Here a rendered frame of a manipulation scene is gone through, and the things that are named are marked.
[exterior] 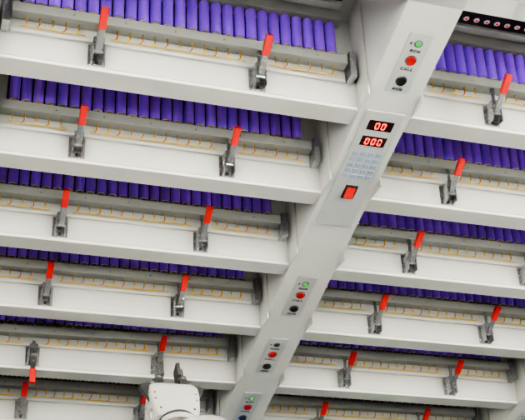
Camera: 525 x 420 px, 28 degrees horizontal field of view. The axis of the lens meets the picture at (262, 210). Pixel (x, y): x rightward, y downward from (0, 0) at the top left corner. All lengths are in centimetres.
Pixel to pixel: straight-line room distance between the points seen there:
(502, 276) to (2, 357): 106
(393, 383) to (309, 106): 91
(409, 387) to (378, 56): 99
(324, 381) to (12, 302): 74
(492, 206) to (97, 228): 75
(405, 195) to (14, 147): 72
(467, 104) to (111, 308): 81
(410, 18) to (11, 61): 63
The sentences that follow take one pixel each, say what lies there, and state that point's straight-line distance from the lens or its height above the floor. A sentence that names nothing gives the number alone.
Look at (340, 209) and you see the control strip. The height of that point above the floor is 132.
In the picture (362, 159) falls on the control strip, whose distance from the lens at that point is 186.
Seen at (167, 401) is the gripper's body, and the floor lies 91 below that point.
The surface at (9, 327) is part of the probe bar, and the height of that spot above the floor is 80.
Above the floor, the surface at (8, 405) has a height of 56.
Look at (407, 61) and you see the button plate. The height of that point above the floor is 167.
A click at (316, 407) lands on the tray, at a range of 258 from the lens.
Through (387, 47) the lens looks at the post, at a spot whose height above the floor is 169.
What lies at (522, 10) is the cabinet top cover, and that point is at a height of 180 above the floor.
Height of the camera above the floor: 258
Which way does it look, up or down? 42 degrees down
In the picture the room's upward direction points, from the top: 22 degrees clockwise
